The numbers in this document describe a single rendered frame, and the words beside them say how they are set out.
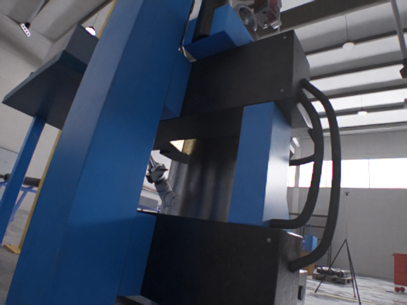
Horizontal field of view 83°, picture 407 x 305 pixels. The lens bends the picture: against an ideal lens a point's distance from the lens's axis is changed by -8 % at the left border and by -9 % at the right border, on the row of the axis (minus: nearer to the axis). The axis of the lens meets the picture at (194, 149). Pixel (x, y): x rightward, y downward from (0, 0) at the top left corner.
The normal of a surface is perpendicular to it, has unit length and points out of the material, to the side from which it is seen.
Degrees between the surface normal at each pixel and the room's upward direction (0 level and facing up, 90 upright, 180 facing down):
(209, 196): 90
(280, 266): 90
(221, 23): 90
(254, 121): 90
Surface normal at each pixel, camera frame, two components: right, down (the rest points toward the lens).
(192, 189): -0.62, -0.37
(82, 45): 0.78, -0.06
